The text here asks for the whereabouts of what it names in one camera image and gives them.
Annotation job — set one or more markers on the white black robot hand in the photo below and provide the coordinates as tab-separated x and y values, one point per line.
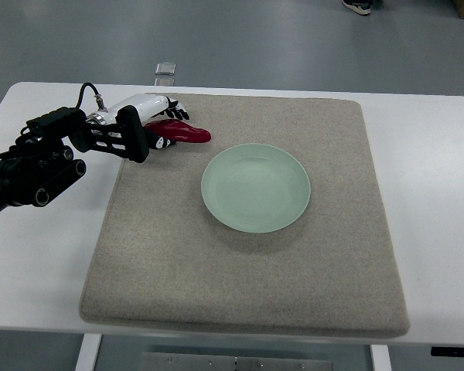
148	106

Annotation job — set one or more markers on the red pepper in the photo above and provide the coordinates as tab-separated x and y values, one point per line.
178	131

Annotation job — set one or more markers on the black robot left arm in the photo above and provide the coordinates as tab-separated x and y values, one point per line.
42	164

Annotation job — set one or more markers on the light green plate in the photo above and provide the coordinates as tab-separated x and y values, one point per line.
255	188

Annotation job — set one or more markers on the white table leg left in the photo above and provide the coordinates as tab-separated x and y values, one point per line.
87	357

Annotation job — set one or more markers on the white table leg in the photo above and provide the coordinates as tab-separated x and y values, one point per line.
87	357
380	358

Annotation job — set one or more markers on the person's leg with sneaker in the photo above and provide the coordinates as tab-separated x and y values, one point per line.
362	8

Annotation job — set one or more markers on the white table leg right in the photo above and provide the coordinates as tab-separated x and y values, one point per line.
380	358

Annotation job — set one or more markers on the black table control panel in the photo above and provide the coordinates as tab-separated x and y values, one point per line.
440	351

